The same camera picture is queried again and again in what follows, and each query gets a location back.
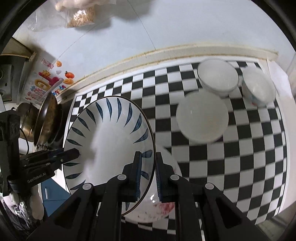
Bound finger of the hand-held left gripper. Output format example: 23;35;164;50
21;148;80;173
20;149;66;160

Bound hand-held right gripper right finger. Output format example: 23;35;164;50
156;152;271;241

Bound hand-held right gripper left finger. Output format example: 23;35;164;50
26;151;148;241

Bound white plate red print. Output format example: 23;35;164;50
122;145;183;224

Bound blue leaf striped white plate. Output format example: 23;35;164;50
63;96;156;217

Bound plain white bowl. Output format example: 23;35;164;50
176;89;229;143

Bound white bowl blue pattern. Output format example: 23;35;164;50
197;59;239;97

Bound white bowl red blue print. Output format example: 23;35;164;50
241;67;276;107

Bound person's left hand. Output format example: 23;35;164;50
30;185;45;219

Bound steel steamer pot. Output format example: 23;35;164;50
17;102;40;140

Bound black wok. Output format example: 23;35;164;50
33;93;64;145

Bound blue kitchen cabinet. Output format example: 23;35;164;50
42;176;73;214

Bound black range hood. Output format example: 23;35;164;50
0;37;37;103

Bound black white checkered mat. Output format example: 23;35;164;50
67;61;288;235

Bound clear plastic bag with food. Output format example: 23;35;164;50
29;0;112;30

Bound white paper sheet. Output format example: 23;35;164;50
267;59;292;98

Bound colourful wall stickers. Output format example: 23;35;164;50
26;58;75;102

